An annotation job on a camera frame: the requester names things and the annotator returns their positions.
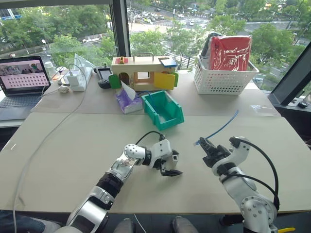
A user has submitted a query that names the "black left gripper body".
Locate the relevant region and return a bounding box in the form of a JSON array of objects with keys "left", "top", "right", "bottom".
[{"left": 159, "top": 150, "right": 180, "bottom": 172}]

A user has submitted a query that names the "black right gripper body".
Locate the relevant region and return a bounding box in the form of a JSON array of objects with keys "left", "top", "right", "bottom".
[{"left": 202, "top": 145, "right": 232, "bottom": 169}]

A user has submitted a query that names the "long blue network cable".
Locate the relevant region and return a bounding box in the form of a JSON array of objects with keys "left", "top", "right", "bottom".
[{"left": 193, "top": 109, "right": 240, "bottom": 147}]

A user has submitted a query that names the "green plastic bin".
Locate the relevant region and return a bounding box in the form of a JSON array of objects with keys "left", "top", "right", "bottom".
[{"left": 141, "top": 90, "right": 185, "bottom": 132}]

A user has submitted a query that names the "white perforated plastic basket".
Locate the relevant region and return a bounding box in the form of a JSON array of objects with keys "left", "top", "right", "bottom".
[{"left": 193, "top": 54, "right": 260, "bottom": 96}]

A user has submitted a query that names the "clear plastic bag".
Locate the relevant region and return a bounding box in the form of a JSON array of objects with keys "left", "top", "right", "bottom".
[{"left": 250, "top": 104, "right": 277, "bottom": 115}]

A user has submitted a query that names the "purple tissue pack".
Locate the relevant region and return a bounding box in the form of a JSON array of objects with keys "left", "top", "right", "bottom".
[{"left": 114, "top": 81, "right": 144, "bottom": 115}]

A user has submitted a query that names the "red plastic bag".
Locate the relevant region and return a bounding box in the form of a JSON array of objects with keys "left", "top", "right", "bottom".
[{"left": 209, "top": 35, "right": 253, "bottom": 72}]

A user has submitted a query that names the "dark bag behind red bag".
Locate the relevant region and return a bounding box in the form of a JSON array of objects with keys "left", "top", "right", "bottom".
[{"left": 200, "top": 32, "right": 220, "bottom": 59}]

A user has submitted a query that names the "wooden toy lock house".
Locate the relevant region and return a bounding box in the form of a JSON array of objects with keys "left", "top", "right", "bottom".
[{"left": 108, "top": 52, "right": 179, "bottom": 93}]

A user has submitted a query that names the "black handheld remote controller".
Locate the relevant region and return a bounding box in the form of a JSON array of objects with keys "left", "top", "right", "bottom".
[{"left": 93, "top": 63, "right": 113, "bottom": 89}]

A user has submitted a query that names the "white power strip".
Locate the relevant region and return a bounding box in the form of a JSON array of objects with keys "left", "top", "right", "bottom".
[{"left": 69, "top": 65, "right": 93, "bottom": 92}]

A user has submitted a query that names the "white charger adapter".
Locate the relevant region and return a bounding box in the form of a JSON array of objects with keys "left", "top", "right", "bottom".
[{"left": 66, "top": 74, "right": 85, "bottom": 92}]

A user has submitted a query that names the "clear plastic sheet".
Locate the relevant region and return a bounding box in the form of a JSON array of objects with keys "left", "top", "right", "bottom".
[{"left": 72, "top": 53, "right": 96, "bottom": 71}]

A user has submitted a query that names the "dark blue fabric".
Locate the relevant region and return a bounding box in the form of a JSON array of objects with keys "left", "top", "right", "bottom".
[{"left": 0, "top": 210, "right": 62, "bottom": 233}]

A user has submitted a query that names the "white paper cup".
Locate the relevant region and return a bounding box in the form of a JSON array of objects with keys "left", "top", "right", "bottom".
[{"left": 43, "top": 61, "right": 57, "bottom": 79}]

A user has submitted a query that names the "open laptop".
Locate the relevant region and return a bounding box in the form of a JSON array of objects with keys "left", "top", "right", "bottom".
[{"left": 0, "top": 55, "right": 52, "bottom": 121}]

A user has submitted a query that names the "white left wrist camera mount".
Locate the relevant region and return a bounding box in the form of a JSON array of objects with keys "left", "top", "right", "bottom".
[{"left": 149, "top": 138, "right": 174, "bottom": 170}]

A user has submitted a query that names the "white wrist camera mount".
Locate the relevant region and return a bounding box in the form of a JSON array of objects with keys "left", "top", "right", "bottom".
[
  {"left": 149, "top": 138, "right": 174, "bottom": 170},
  {"left": 229, "top": 136, "right": 252, "bottom": 170}
]

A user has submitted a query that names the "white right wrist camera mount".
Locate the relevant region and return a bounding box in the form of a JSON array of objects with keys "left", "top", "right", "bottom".
[{"left": 229, "top": 136, "right": 252, "bottom": 170}]

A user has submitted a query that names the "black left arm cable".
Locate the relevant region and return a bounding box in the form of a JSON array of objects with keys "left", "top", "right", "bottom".
[{"left": 135, "top": 131, "right": 166, "bottom": 146}]

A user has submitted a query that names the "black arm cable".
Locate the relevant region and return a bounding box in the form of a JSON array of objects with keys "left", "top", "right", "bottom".
[
  {"left": 220, "top": 136, "right": 281, "bottom": 211},
  {"left": 135, "top": 131, "right": 166, "bottom": 146}
]

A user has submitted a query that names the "short blue cable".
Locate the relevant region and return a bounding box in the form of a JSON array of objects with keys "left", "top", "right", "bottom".
[{"left": 145, "top": 91, "right": 156, "bottom": 105}]

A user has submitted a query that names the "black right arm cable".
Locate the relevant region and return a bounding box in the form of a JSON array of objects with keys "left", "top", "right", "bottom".
[{"left": 220, "top": 136, "right": 281, "bottom": 211}]

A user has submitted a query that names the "black slanted window frame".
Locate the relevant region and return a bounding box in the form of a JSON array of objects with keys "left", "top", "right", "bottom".
[{"left": 268, "top": 43, "right": 311, "bottom": 106}]

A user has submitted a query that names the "long white cable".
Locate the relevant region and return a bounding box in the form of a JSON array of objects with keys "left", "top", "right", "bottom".
[{"left": 12, "top": 63, "right": 89, "bottom": 233}]

